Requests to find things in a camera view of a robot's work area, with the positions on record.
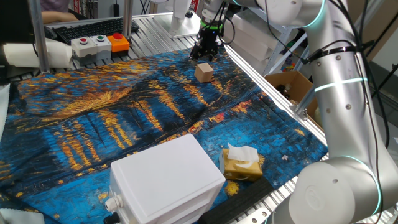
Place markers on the black foam strip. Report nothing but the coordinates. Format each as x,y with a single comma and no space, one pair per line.
236,202

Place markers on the black round connector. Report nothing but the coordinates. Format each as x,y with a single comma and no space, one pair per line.
111,218

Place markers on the black power adapter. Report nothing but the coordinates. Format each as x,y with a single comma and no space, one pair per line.
116,11

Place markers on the colourful toy pile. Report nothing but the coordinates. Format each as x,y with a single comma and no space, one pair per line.
288,67

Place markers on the small wooden cube block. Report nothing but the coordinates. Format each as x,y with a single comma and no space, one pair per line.
203,73

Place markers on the dark bottle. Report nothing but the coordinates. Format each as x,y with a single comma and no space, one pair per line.
284,90

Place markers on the brown wooden board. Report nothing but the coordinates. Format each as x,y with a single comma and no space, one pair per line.
388,15

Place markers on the white stand with base plate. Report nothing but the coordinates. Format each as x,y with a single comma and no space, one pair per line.
178,28

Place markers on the person's bare forearm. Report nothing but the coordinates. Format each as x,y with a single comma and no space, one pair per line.
56,17

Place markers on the open cardboard box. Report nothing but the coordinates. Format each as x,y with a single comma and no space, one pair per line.
298,82

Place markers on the grey two-button control box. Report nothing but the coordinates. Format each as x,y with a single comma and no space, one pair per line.
90,51

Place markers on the black monitor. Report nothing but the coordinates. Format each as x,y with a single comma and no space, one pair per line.
15,21

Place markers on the orange emergency stop box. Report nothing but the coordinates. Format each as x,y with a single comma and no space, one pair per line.
118,46

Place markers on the black computer keyboard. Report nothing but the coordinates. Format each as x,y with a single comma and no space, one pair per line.
93,28

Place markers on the aluminium frame post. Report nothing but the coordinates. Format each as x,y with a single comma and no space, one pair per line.
127,18
38,37

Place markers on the aluminium frame strut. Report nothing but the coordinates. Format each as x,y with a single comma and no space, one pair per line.
303,105

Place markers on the aluminium table edge rail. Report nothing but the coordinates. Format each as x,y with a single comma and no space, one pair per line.
258,77

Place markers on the white rolled sheet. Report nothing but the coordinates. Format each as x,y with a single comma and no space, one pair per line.
25,54

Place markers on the black tripod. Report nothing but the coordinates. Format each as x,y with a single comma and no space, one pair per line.
395,66

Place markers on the yellow tissue pack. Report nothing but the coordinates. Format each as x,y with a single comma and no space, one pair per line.
241,171

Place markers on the person's purple shirt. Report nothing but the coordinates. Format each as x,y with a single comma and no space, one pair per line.
56,4

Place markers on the white plastic drawer box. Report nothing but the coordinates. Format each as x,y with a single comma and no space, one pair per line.
164,180

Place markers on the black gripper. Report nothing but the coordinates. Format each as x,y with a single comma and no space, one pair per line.
208,40

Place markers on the beige cloth bag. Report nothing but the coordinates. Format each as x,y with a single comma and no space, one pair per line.
318,115

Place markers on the grey metal shelf rack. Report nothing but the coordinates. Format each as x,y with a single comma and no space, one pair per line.
278,53

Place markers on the white foam packing block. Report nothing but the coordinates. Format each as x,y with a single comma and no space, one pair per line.
248,40

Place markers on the blue starry night tablecloth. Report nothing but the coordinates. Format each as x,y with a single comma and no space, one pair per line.
93,140

